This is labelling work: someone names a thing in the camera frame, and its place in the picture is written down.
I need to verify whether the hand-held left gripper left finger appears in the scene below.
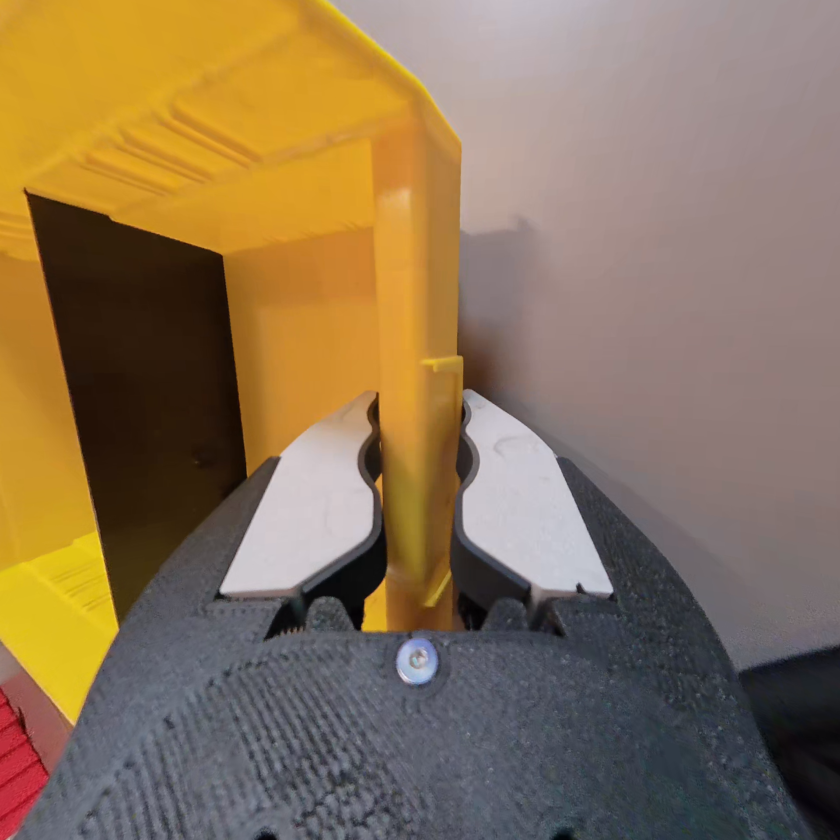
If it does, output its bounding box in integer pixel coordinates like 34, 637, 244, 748
218, 390, 388, 627

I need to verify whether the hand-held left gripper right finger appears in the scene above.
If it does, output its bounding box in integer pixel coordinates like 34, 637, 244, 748
450, 389, 616, 627

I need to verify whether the yellow plastic bin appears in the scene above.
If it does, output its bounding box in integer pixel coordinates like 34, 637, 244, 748
0, 0, 463, 726

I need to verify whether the red ribbed object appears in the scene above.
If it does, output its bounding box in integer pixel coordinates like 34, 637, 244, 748
0, 688, 52, 829

